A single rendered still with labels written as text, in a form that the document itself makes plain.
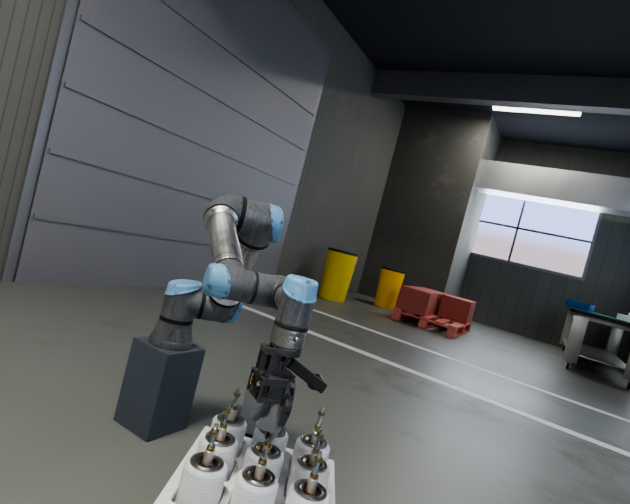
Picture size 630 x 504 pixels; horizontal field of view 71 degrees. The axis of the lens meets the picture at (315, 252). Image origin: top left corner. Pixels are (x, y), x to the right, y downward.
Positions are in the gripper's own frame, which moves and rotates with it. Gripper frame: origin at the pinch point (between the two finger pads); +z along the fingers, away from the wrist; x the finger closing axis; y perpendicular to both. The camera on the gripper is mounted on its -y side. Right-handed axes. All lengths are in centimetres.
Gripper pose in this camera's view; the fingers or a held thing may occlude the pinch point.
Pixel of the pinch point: (272, 434)
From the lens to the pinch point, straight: 105.8
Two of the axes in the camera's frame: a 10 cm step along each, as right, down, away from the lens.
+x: 4.6, 1.4, -8.8
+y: -8.5, -2.0, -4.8
